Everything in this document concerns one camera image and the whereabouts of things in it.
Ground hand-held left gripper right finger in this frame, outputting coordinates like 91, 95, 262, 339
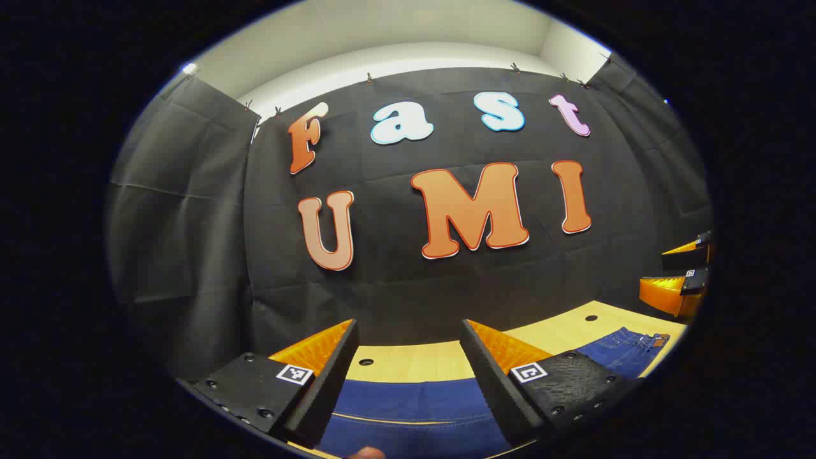
459, 319, 645, 447

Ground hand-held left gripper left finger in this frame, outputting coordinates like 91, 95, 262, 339
191, 319, 360, 449

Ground blue denim jeans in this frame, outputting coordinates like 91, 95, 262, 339
316, 326, 671, 459

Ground black backdrop cloth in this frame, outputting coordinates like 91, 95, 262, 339
105, 54, 715, 383

